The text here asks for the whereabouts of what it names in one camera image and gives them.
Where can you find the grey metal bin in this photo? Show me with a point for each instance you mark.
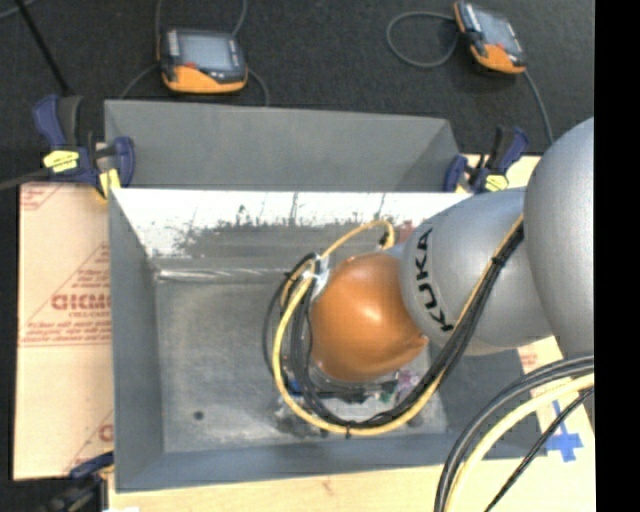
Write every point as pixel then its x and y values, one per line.
pixel 210 350

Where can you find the brown cardboard board red print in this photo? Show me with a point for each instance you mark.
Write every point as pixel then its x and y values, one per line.
pixel 60 390

